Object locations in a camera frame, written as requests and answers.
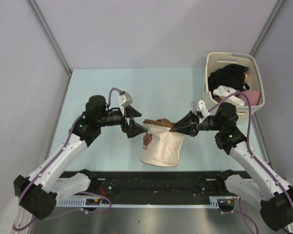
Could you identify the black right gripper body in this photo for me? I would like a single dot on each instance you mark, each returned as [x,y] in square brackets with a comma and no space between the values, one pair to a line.
[197,126]

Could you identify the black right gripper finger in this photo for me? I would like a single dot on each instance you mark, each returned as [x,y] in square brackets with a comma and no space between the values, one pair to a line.
[185,122]
[186,130]

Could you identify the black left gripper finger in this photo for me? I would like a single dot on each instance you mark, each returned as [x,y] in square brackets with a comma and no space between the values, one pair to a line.
[134,129]
[130,112]

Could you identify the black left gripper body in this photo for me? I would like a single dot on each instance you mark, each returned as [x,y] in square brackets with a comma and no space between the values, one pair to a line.
[124,126]

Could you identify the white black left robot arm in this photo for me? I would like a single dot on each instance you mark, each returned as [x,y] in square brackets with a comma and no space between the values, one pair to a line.
[39,192]

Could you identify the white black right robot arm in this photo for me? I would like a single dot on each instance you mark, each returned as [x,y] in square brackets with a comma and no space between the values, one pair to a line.
[269,193]

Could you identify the cream plastic laundry basket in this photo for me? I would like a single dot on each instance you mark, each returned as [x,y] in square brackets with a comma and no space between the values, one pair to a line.
[218,60]

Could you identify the pink bra cup in basket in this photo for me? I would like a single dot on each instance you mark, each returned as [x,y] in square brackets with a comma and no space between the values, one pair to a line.
[253,96]

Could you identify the white garment in basket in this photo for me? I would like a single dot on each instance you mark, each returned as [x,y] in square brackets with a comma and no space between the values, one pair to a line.
[224,91]

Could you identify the black garment in basket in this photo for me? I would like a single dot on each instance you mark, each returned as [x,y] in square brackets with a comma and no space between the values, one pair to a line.
[232,75]

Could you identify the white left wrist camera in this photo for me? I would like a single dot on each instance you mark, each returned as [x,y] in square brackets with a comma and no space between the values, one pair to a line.
[124,100]

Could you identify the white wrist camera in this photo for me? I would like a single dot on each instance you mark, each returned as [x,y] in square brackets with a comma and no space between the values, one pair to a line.
[124,100]
[198,108]

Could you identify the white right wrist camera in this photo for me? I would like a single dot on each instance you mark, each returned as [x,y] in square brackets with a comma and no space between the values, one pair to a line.
[198,108]

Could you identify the grey slotted cable duct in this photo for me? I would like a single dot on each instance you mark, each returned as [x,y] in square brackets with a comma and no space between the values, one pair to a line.
[190,201]

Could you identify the aluminium frame post left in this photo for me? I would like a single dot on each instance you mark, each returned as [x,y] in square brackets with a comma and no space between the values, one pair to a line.
[38,14]

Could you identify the aluminium frame post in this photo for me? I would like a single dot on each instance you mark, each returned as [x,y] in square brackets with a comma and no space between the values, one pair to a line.
[38,14]
[267,25]

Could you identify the aluminium frame post right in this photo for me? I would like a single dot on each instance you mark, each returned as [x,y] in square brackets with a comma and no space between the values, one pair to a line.
[267,25]

